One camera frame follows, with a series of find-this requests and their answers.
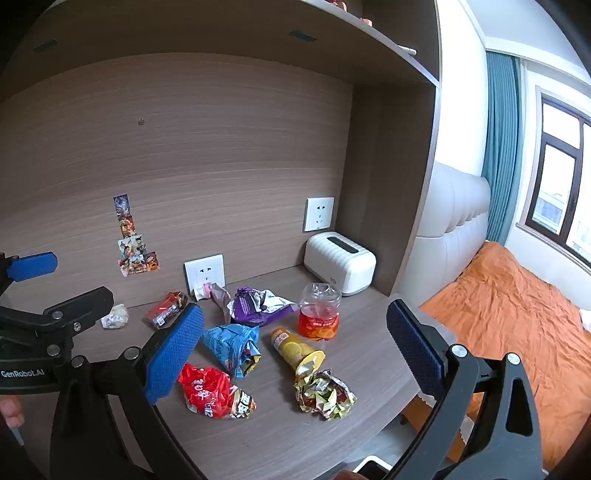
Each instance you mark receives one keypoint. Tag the purple snack bag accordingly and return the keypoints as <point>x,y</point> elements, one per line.
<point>249,307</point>

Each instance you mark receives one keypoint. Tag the wide cartoon sticker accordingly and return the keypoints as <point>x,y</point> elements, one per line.
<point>138,264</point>

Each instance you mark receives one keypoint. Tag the red snack bag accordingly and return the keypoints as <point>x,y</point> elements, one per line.
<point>207,392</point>

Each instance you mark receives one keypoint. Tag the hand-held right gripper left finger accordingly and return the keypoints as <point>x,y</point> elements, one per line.
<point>175,355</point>

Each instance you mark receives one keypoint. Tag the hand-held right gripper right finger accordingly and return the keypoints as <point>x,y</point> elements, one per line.
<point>415,350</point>

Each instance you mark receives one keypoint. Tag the wooden desk shelf unit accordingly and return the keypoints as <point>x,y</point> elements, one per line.
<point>383,161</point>

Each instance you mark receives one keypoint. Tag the dark framed window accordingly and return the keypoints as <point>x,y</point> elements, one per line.
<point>558,184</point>

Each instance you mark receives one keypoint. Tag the yellow snack can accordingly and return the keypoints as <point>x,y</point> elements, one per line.
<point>291,348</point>

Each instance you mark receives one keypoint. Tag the gold foil wrapper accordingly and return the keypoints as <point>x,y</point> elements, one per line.
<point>325,394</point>

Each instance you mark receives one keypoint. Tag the blue snack bag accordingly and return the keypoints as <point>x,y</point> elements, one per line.
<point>226,344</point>

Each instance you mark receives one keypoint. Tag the person's left hand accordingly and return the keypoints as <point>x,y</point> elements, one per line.
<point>9,410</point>

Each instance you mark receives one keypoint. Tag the white paper ball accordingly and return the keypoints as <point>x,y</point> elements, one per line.
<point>114,317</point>

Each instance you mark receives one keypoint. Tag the white cloth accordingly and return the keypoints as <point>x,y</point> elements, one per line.
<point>585,318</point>

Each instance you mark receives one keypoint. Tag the red snack packet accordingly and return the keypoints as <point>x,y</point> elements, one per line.
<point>164,311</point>

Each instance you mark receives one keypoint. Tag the white ribbed desk appliance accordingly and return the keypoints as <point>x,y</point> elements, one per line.
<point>339,267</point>

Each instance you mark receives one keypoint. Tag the white framed dark object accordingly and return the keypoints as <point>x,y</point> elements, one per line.
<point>369,466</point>

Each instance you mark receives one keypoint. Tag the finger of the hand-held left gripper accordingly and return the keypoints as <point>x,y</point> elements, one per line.
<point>32,266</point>
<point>69,314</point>

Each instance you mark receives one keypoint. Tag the white padded headboard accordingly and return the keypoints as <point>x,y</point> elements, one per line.
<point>448,221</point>

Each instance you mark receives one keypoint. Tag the pale cartoon sticker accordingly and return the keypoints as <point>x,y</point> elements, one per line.
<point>131,245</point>

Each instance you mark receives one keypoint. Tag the clear cup with orange label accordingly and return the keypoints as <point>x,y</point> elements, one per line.
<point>318,323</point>

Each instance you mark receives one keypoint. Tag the orange bed blanket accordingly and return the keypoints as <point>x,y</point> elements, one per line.
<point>508,323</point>

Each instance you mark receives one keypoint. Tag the white tilted wall socket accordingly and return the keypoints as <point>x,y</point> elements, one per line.
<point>203,272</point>

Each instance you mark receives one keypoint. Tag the white upright wall socket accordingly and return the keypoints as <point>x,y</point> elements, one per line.
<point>318,213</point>

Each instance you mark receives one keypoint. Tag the small white stick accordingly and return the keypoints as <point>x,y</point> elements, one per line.
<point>408,50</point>

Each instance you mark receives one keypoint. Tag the pink and white wrapper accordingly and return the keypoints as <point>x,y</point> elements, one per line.
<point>220,302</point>

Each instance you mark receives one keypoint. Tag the teal curtain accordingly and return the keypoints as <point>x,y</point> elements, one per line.
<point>501,138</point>

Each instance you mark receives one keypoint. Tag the orange cartoon sticker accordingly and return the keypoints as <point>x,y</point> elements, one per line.
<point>125,225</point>

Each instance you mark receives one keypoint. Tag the small pink object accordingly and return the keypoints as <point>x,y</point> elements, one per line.
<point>342,3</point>

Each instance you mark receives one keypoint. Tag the blue cartoon sticker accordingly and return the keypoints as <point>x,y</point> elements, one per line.
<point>122,205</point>

